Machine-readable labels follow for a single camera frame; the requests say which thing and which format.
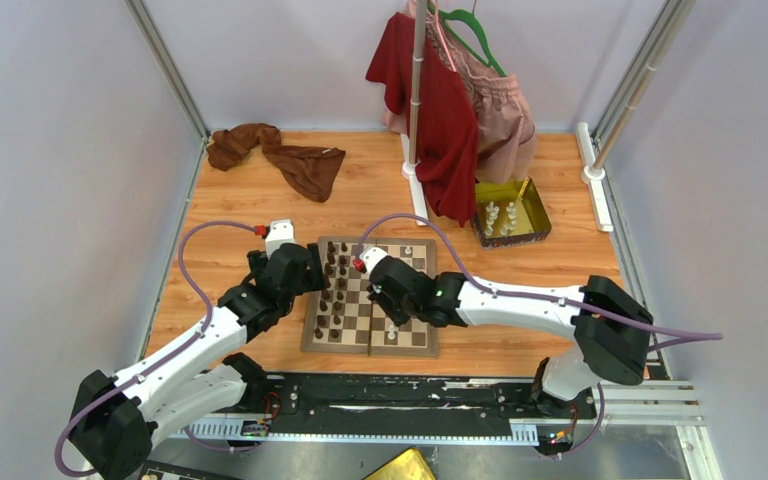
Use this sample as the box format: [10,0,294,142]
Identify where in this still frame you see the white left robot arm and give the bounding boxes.
[64,243,325,479]

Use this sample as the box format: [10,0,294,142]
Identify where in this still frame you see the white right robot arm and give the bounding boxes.
[353,247,653,418]

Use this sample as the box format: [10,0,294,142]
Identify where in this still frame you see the wooden chess board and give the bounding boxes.
[300,237,441,360]

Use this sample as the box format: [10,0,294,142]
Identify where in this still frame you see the white chess pieces in tray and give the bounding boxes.
[483,201,518,238]

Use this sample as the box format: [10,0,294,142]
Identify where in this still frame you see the brown crumpled cloth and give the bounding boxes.
[207,123,346,203]

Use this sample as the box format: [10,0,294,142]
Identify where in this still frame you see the yellow transparent tray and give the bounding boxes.
[472,178,552,250]

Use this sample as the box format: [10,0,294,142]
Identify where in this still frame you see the white clothes rack stand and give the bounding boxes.
[401,0,429,225]

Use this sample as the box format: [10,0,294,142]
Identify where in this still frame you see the yellow object at bottom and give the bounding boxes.
[365,447,437,480]

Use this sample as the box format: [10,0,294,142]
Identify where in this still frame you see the pink hanging garment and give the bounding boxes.
[383,0,538,185]

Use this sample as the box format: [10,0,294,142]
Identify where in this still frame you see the red hanging shirt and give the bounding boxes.
[366,13,479,226]

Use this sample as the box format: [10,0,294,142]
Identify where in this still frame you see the white corner rack foot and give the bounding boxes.
[575,122,614,233]

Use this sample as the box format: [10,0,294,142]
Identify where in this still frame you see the green clothes hanger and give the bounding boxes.
[429,5,506,77]

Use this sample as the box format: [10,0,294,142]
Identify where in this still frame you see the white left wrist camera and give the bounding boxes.
[264,219,296,258]

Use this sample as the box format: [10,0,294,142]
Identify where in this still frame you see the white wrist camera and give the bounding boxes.
[264,219,296,258]
[355,246,389,273]

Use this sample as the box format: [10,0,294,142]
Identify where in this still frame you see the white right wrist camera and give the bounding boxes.
[355,246,389,273]

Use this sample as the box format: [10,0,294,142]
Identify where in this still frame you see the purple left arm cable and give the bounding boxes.
[53,220,269,479]

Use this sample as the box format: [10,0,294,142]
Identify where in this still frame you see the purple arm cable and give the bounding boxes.
[354,213,724,352]
[53,220,269,479]

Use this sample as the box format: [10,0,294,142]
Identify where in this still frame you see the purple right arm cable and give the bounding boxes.
[354,213,724,352]

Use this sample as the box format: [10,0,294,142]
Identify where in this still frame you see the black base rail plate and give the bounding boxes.
[190,372,599,446]

